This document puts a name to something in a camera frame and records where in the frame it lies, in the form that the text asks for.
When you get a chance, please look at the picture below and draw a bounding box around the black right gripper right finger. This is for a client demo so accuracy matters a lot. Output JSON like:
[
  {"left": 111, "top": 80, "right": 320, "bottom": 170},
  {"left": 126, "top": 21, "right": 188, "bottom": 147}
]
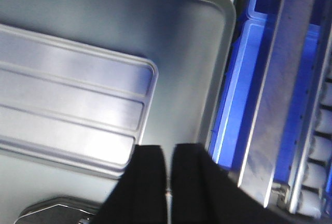
[{"left": 171, "top": 144, "right": 289, "bottom": 223}]

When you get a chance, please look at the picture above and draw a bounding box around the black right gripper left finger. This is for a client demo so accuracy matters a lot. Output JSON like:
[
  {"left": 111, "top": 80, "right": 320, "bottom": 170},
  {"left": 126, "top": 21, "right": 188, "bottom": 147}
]
[{"left": 95, "top": 145, "right": 168, "bottom": 223}]

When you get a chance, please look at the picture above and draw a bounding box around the silver metal tray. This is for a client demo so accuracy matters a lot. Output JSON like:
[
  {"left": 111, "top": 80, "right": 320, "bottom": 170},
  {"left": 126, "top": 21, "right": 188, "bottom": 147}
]
[{"left": 1, "top": 0, "right": 236, "bottom": 223}]

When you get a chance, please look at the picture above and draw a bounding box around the blue bin lower centre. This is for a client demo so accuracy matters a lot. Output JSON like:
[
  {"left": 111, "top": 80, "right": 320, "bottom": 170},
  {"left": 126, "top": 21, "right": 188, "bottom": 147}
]
[{"left": 209, "top": 0, "right": 326, "bottom": 183}]

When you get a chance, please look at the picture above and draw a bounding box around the flat steel divider rail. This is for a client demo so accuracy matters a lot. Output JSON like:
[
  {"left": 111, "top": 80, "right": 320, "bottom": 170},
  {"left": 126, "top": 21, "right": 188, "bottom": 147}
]
[{"left": 238, "top": 0, "right": 314, "bottom": 207}]

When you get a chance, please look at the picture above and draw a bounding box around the near right roller rail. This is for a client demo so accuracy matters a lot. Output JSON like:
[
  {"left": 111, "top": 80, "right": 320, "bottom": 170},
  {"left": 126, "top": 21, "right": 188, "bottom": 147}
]
[{"left": 287, "top": 37, "right": 331, "bottom": 219}]

